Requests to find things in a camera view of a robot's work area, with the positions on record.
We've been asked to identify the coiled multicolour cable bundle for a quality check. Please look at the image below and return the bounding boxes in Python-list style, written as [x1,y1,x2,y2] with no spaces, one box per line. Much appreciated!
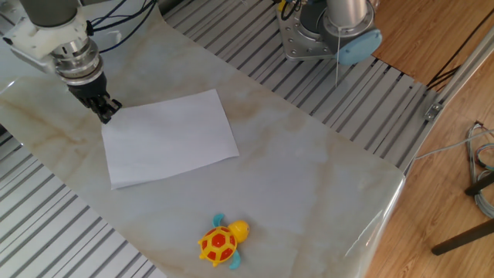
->
[465,121,494,219]

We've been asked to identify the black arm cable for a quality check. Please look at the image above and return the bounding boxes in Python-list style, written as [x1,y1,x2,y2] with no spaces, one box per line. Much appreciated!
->
[86,0,158,54]

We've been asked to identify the black floor cables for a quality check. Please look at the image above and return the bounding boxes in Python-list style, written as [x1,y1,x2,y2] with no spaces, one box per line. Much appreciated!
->
[426,7,494,93]

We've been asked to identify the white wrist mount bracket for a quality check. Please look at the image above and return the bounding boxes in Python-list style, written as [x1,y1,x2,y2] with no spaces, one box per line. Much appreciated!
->
[2,9,90,74]

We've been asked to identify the metal corner bracket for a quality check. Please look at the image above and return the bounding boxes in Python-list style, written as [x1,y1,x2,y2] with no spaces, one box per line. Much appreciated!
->
[424,102,444,121]

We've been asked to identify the white zip tie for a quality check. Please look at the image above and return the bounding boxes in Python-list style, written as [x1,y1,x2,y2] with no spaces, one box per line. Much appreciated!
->
[333,26,343,88]

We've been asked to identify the white paper sheet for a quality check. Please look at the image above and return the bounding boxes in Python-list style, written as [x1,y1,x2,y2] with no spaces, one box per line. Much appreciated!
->
[101,88,240,190]

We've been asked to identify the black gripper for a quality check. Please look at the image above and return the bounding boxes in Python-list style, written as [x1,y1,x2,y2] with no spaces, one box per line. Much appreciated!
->
[67,73,123,125]

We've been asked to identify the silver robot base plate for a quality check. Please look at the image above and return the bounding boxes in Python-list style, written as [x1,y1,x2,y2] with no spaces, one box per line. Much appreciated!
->
[276,0,343,62]

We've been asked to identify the aluminium frame rail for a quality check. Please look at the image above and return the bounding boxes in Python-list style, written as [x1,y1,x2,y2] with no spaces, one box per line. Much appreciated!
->
[401,26,494,175]

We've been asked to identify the grey floor cable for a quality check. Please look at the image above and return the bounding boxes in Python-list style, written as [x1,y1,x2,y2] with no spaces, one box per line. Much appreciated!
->
[414,129,494,161]

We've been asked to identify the black base cable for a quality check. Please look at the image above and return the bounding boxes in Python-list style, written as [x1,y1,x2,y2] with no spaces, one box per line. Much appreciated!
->
[279,0,303,22]

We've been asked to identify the dark wooden chair leg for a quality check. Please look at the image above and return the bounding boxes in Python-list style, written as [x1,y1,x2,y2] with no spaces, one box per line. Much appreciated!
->
[464,172,494,196]
[431,219,494,256]

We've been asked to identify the yellow orange toy turtle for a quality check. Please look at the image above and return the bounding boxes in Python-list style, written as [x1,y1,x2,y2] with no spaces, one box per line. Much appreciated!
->
[197,213,251,270]

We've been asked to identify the marble pattern table mat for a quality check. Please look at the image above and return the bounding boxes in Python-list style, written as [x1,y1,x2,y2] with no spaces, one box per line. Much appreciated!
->
[0,0,406,278]

